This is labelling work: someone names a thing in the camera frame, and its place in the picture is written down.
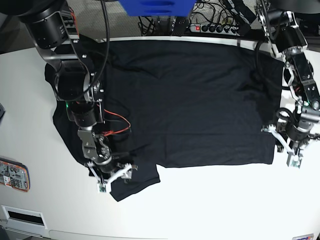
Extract power strip with red switch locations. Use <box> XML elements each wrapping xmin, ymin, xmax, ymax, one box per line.
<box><xmin>189</xmin><ymin>23</ymin><xmax>240</xmax><ymax>36</ymax></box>

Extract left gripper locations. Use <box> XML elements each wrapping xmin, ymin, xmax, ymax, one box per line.
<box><xmin>261</xmin><ymin>124</ymin><xmax>320</xmax><ymax>157</ymax></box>

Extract black T-shirt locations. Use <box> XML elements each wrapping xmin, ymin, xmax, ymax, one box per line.
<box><xmin>44</xmin><ymin>34</ymin><xmax>286</xmax><ymax>203</ymax></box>

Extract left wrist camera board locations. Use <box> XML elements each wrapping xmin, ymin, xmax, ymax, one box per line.
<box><xmin>286</xmin><ymin>152</ymin><xmax>303</xmax><ymax>169</ymax></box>

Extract orange framed device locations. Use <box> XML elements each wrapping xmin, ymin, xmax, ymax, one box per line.
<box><xmin>0</xmin><ymin>157</ymin><xmax>31</xmax><ymax>193</ymax></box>

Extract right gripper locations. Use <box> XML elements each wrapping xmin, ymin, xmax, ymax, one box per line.
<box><xmin>84</xmin><ymin>161</ymin><xmax>138</xmax><ymax>186</ymax></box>

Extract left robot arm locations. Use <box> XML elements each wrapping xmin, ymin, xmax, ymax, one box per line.
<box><xmin>255</xmin><ymin>0</ymin><xmax>320</xmax><ymax>168</ymax></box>

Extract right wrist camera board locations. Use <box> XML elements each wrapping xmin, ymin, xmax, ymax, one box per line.
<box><xmin>97</xmin><ymin>183</ymin><xmax>112</xmax><ymax>194</ymax></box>

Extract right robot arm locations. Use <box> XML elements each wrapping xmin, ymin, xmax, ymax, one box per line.
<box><xmin>12</xmin><ymin>0</ymin><xmax>136</xmax><ymax>191</ymax></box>

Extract sticker at bottom right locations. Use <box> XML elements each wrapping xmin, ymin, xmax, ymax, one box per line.
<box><xmin>292</xmin><ymin>233</ymin><xmax>314</xmax><ymax>240</ymax></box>

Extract blue plastic box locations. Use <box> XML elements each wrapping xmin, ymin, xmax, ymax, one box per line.
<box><xmin>119</xmin><ymin>0</ymin><xmax>196</xmax><ymax>17</ymax></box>

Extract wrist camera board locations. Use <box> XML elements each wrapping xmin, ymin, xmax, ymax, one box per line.
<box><xmin>286</xmin><ymin>152</ymin><xmax>303</xmax><ymax>169</ymax></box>
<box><xmin>97</xmin><ymin>183</ymin><xmax>112</xmax><ymax>194</ymax></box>

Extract dark object at left edge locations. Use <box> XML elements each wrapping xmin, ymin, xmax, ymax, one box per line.
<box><xmin>0</xmin><ymin>104</ymin><xmax>6</xmax><ymax>123</ymax></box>

